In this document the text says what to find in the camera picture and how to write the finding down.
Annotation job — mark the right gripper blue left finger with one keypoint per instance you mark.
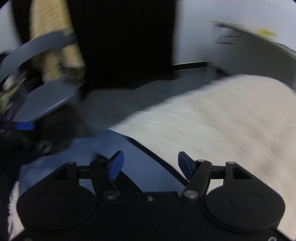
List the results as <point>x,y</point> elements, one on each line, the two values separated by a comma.
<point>104,172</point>

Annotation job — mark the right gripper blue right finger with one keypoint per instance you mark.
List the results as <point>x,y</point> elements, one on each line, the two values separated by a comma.
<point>198,175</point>

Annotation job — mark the blue and black garment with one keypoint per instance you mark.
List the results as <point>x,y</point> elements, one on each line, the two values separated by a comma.
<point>148,171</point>

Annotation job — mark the grey folding table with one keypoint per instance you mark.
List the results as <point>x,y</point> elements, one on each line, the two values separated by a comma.
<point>237,49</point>

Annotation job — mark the cream fluffy blanket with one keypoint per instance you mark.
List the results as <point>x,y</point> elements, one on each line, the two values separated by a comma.
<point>247,118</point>

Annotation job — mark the yellow object on table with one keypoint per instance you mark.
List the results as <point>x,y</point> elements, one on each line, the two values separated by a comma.
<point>265,33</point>

